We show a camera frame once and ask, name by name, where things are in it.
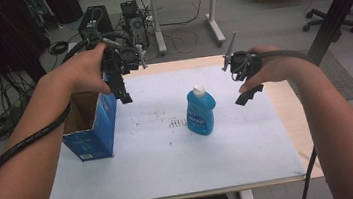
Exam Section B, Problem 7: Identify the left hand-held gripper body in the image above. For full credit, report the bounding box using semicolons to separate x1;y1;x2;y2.
98;42;149;79

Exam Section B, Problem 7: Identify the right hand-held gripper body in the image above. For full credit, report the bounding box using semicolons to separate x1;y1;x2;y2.
217;29;266;84

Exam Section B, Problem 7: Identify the blue bottle with white cap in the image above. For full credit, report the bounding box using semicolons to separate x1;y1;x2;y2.
182;82;221;138

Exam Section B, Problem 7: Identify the blue cardboard box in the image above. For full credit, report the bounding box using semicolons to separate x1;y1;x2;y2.
54;70;125;165

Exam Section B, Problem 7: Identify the person's right hand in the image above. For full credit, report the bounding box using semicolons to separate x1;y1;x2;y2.
233;39;320;94

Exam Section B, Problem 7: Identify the person's left hand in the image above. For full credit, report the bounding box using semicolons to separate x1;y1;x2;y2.
35;41;114;106

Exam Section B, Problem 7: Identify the open computer case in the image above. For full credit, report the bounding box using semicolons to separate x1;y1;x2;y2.
119;0;151;51

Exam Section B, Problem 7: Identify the black computer tower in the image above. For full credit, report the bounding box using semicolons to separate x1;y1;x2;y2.
75;3;115;42

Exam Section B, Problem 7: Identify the grey floor mat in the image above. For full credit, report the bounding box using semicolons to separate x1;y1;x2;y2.
284;47;353;108

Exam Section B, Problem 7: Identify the black office chair base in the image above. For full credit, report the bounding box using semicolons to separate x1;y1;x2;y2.
299;3;353;40

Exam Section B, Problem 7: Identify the white table mat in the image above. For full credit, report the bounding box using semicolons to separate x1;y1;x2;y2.
30;55;308;199

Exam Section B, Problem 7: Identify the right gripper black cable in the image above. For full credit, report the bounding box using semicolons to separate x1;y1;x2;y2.
256;46;333;199

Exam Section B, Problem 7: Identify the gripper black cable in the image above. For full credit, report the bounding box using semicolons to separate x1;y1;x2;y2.
0;36;117;195
256;46;333;199

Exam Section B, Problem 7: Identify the coiled black cable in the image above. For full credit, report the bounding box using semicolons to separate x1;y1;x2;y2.
46;39;71;57

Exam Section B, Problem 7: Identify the thin black floor cable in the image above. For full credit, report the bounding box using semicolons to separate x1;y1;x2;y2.
157;0;205;29

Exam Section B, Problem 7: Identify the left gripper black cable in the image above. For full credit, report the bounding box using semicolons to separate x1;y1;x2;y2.
0;36;117;195

